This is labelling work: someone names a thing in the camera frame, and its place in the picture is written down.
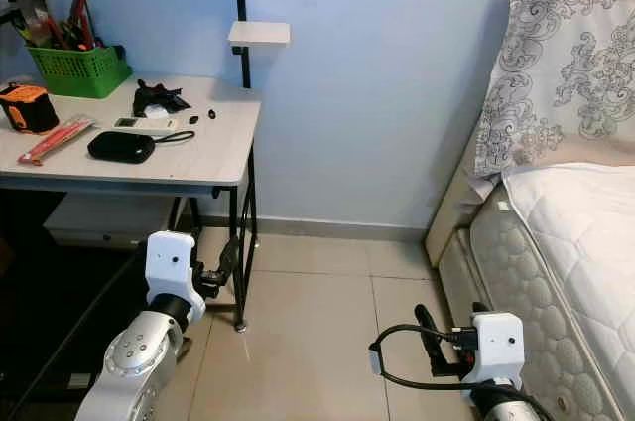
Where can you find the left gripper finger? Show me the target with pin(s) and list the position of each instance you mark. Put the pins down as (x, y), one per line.
(230, 257)

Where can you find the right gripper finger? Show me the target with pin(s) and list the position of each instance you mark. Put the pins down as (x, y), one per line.
(480, 310)
(437, 340)

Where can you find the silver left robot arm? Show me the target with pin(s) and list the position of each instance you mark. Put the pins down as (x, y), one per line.
(139, 366)

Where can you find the white quilted mattress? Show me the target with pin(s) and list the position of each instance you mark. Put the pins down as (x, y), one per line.
(566, 242)

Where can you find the white desk black legs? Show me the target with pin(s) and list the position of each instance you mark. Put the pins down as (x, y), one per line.
(218, 143)

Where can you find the white drawer box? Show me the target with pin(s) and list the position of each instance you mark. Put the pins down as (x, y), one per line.
(104, 217)

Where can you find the white remote control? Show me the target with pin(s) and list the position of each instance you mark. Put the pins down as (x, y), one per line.
(149, 124)

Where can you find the black glove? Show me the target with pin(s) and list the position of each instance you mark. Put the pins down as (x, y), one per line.
(154, 98)

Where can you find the long red packet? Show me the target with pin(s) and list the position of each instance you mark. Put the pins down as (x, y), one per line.
(55, 140)

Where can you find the small white shelf board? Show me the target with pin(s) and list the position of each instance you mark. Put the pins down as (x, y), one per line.
(258, 33)

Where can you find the green plastic basket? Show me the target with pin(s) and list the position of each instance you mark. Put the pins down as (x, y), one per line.
(79, 71)

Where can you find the orange black tape measure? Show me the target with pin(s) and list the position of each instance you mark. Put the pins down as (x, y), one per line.
(28, 108)

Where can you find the grey floral patterned cloth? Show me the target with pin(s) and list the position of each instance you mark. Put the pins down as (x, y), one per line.
(556, 73)

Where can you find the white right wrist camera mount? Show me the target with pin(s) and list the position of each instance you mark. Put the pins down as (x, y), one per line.
(498, 350)

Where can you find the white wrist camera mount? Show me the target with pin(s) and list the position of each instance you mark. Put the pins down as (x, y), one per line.
(498, 350)
(171, 267)

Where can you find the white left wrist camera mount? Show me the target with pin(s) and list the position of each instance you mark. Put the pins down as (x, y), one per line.
(171, 267)

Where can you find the beige bed frame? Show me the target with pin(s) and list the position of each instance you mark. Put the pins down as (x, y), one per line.
(446, 232)

